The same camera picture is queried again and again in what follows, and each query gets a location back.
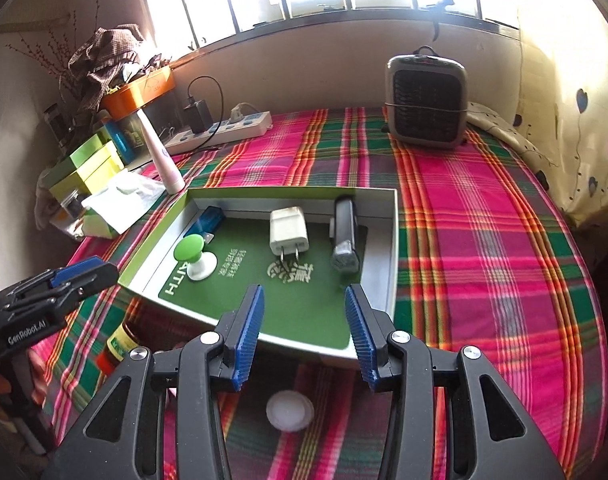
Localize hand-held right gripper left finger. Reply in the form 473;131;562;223
44;283;263;480

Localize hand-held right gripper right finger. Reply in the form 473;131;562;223
344;283;567;480

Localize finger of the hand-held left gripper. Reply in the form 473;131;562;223
11;258;105;296
0;261;121;322

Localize brown bottle with red cap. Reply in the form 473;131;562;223
96;321;140;376

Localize small white round jar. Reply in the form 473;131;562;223
265;391;315;432

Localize white charger plug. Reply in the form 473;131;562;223
269;206;310;268

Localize black bike light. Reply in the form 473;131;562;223
330;195;361;273

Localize blue transparent usb tester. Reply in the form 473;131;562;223
184;206;227;246

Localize pale green tissue pack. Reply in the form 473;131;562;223
81;210;135;240

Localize small clear plastic box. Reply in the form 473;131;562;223
59;191;87;223

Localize lime green cardboard box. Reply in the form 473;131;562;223
69;139;120;171
49;157;130;198

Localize white pink lotion tube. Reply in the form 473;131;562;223
136;107;186;195

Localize clear plastic container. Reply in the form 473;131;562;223
106;110;150;163

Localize dark upright object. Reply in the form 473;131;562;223
44;104;70;151

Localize orange box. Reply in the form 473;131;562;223
100;67;176;118

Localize dried red-bud branches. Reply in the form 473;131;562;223
6;30;85;91

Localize white power strip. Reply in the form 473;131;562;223
164;110;273;153

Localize brown checked cloth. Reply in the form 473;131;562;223
66;24;157;111

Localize grey space heater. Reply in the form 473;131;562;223
385;46;469;148

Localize cream heart print curtain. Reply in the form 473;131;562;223
514;0;608;231

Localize black window hook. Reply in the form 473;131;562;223
426;0;457;41

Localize black charger with cable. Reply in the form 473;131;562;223
183;76;225;133

